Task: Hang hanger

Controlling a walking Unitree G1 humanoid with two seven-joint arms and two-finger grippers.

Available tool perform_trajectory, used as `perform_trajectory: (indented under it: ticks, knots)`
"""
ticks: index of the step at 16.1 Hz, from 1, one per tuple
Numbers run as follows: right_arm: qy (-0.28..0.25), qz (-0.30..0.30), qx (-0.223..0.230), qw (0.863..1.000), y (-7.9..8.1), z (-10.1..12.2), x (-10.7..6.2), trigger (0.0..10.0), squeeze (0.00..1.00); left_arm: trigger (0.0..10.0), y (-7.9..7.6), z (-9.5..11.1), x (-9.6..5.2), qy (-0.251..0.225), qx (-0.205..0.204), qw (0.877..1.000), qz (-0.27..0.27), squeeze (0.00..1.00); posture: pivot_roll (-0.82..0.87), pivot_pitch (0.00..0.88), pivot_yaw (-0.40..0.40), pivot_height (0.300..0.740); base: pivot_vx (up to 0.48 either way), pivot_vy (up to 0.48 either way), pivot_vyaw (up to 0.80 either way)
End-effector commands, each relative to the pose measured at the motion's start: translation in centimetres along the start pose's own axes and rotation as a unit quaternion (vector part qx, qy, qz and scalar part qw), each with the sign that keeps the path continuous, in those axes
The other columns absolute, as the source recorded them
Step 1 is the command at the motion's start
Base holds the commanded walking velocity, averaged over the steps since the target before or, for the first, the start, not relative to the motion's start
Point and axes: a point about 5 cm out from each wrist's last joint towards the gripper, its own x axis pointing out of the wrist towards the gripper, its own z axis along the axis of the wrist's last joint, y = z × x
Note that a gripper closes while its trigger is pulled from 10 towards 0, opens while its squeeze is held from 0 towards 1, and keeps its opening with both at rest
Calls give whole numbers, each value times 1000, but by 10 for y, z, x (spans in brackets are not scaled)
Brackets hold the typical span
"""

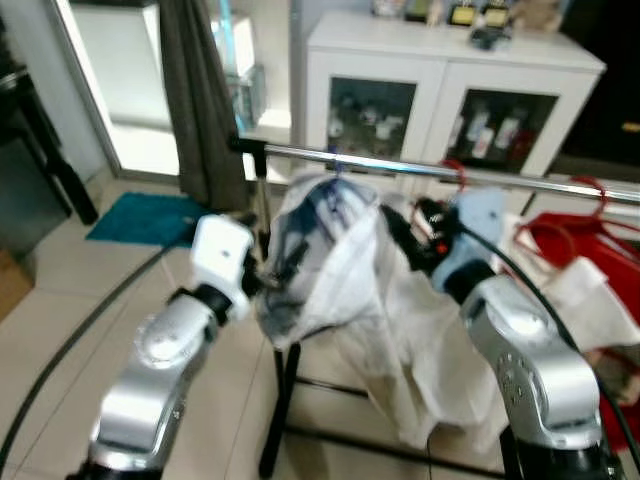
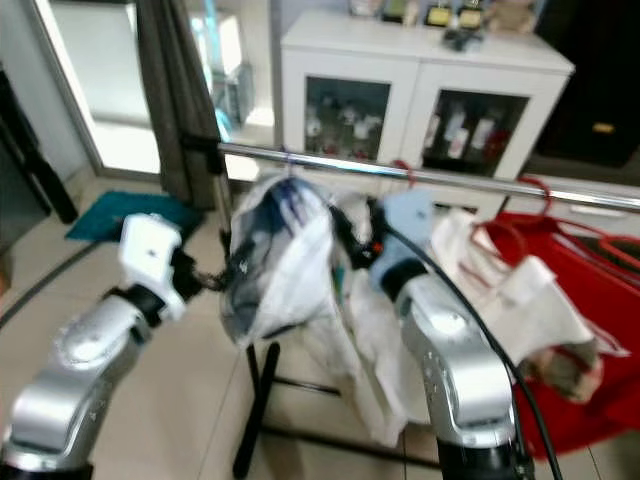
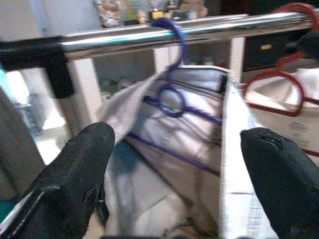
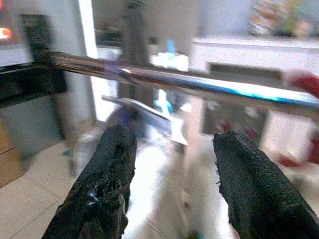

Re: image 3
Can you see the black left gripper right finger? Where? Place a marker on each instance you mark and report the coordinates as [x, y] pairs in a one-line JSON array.
[[286, 186]]

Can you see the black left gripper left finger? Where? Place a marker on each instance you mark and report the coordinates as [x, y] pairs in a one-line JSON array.
[[64, 179]]

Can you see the red plastic clothes hanger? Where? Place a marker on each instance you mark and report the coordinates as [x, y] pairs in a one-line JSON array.
[[300, 98]]

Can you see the purple clothes hanger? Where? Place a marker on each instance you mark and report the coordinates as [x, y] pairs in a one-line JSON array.
[[163, 22]]

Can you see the white collared shirt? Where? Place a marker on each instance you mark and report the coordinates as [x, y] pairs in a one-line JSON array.
[[234, 149]]

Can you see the white shirt with brown trim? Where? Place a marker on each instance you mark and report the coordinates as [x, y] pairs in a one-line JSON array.
[[274, 94]]

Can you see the black clothes rack frame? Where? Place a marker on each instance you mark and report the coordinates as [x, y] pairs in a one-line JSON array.
[[30, 53]]

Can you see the chrome clothes rail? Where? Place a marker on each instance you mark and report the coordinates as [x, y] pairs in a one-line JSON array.
[[224, 26]]

